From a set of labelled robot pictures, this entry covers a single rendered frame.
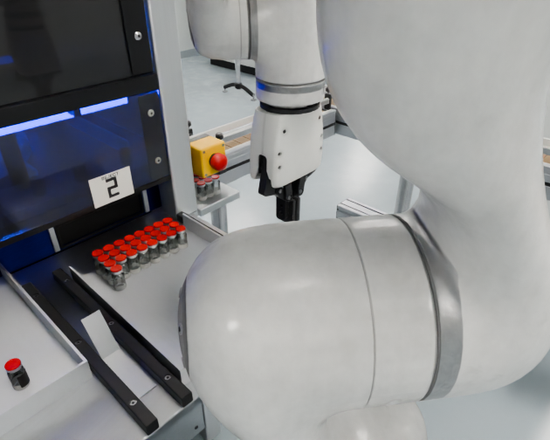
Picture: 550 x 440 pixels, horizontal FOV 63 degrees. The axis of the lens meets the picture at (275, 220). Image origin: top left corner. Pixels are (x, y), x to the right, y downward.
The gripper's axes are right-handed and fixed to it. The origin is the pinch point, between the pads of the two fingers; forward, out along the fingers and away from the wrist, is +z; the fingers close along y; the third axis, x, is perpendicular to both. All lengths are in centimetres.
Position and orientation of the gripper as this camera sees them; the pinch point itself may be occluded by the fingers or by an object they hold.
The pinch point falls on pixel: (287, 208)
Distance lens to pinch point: 64.0
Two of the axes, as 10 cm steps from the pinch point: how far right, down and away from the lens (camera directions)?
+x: 7.3, 3.6, -5.8
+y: -6.8, 3.9, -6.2
